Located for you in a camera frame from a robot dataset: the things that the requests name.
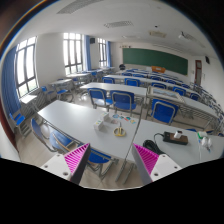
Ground white charger plug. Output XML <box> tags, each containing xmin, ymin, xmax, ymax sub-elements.
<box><xmin>174</xmin><ymin>131</ymin><xmax>182</xmax><ymax>139</ymax></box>

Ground grey right front desk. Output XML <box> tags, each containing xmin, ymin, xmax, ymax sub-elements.
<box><xmin>134</xmin><ymin>120</ymin><xmax>224</xmax><ymax>168</ymax></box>

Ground colourful cards on desk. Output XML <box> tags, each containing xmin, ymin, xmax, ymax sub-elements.
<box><xmin>112</xmin><ymin>114</ymin><xmax>137</xmax><ymax>124</ymax></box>

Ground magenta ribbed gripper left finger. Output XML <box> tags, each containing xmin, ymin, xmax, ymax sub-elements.
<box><xmin>40</xmin><ymin>142</ymin><xmax>92</xmax><ymax>185</ymax></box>

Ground long grey front desk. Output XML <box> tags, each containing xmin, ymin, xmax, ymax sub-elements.
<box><xmin>38</xmin><ymin>100</ymin><xmax>139</xmax><ymax>159</ymax></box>

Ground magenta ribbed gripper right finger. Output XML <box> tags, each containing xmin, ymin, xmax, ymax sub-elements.
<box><xmin>131</xmin><ymin>143</ymin><xmax>183</xmax><ymax>186</ymax></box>

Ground black coiled power cable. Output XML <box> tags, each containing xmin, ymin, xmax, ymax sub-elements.
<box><xmin>142</xmin><ymin>132</ymin><xmax>167</xmax><ymax>156</ymax></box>

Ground blue chair under front desk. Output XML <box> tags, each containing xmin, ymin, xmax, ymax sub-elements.
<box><xmin>49</xmin><ymin>129</ymin><xmax>113</xmax><ymax>167</ymax></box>

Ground blue chair right of centre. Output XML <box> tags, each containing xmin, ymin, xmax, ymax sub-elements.
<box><xmin>151</xmin><ymin>99</ymin><xmax>179</xmax><ymax>125</ymax></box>

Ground grey second row desk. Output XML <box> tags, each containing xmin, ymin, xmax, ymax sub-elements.
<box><xmin>82</xmin><ymin>82</ymin><xmax>147</xmax><ymax>97</ymax></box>

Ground blue curtain left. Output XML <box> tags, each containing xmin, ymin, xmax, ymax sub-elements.
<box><xmin>2</xmin><ymin>48</ymin><xmax>21</xmax><ymax>115</ymax></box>

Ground small white box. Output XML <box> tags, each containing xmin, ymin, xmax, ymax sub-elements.
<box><xmin>93</xmin><ymin>120</ymin><xmax>103</xmax><ymax>130</ymax></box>

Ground blue chair left second row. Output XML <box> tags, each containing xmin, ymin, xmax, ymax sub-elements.
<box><xmin>88</xmin><ymin>88</ymin><xmax>112</xmax><ymax>109</ymax></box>

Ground blue chair far left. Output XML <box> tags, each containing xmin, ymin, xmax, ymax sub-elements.
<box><xmin>9</xmin><ymin>114</ymin><xmax>30</xmax><ymax>137</ymax></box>

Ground green chalkboard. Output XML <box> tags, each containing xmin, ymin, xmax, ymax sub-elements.
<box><xmin>123</xmin><ymin>48</ymin><xmax>188</xmax><ymax>75</ymax></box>

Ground white cable and adapter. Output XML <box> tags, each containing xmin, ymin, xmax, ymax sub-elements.
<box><xmin>197</xmin><ymin>130</ymin><xmax>214</xmax><ymax>163</ymax></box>

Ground white box with print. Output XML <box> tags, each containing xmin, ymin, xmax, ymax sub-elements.
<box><xmin>100</xmin><ymin>112</ymin><xmax>109</xmax><ymax>121</ymax></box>

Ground black power strip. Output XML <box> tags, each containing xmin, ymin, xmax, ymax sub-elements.
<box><xmin>163</xmin><ymin>132</ymin><xmax>188</xmax><ymax>145</ymax></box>

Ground large left window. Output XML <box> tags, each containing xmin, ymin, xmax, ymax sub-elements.
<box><xmin>15</xmin><ymin>36</ymin><xmax>38</xmax><ymax>98</ymax></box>

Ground middle double window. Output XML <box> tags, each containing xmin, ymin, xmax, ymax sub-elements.
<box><xmin>63</xmin><ymin>33</ymin><xmax>83</xmax><ymax>75</ymax></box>

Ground blue chair behind desk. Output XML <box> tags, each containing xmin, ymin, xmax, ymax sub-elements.
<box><xmin>110</xmin><ymin>90</ymin><xmax>136</xmax><ymax>113</ymax></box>

